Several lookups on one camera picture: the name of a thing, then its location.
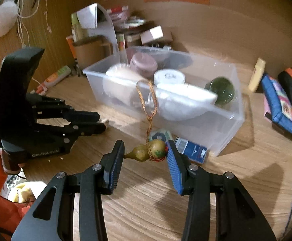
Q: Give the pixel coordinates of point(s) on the small cream bottle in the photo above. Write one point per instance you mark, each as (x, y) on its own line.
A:
(257, 72)

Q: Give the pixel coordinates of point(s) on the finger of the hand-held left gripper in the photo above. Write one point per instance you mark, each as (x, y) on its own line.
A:
(90, 129)
(80, 116)

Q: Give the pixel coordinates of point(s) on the orange lip balm tube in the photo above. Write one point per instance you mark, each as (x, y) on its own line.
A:
(41, 88)

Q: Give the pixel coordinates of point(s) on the white curved stand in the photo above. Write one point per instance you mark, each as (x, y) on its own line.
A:
(108, 27)

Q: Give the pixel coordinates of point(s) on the orange and green tube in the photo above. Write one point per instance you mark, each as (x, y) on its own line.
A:
(58, 74)

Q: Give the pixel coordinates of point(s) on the fruit print box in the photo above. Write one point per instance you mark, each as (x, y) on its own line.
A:
(120, 44)

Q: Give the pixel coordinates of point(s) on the person's left hand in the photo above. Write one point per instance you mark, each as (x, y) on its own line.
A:
(10, 167)

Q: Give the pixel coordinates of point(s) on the wooden desk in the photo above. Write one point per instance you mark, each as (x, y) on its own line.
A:
(236, 180)

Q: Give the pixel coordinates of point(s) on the small cardboard box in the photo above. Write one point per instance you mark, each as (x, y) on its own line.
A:
(153, 34)

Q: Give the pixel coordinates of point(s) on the blue zip pouch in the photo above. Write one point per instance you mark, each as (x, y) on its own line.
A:
(276, 98)

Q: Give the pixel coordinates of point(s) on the white cup with clear lid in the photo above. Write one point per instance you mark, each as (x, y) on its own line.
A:
(120, 75)

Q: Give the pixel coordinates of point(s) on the yellow plush toy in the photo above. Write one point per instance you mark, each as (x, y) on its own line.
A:
(23, 193)

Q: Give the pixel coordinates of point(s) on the pink packets pile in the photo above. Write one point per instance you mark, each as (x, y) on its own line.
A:
(125, 17)

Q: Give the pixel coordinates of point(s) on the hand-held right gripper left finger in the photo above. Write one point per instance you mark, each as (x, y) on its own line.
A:
(115, 165)

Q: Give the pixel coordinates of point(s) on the brown ceramic mug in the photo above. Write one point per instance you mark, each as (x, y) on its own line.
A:
(88, 52)

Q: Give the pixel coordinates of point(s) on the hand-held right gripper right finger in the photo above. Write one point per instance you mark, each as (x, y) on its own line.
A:
(174, 170)

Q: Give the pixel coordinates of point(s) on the round patterned tin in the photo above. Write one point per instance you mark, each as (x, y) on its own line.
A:
(159, 135)

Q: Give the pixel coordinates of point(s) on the purple round jar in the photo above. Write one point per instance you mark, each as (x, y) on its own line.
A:
(143, 64)

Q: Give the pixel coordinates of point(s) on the blue card box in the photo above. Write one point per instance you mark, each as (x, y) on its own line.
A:
(192, 152)

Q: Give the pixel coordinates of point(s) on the clear plastic storage box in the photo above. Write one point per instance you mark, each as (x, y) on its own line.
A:
(211, 135)

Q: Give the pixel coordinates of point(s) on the white paper sheet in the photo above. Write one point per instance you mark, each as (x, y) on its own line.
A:
(87, 17)

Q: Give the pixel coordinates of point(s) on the green and white tube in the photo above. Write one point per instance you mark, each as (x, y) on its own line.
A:
(75, 30)

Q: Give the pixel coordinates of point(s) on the orange carton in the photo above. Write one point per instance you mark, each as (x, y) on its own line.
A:
(69, 45)

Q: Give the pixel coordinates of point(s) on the green glass ball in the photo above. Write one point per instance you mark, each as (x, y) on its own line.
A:
(221, 90)

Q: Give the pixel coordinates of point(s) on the white round jar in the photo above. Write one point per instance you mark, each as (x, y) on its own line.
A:
(169, 76)

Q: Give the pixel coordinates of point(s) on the white plush toy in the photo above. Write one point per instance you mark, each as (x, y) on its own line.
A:
(3, 20)

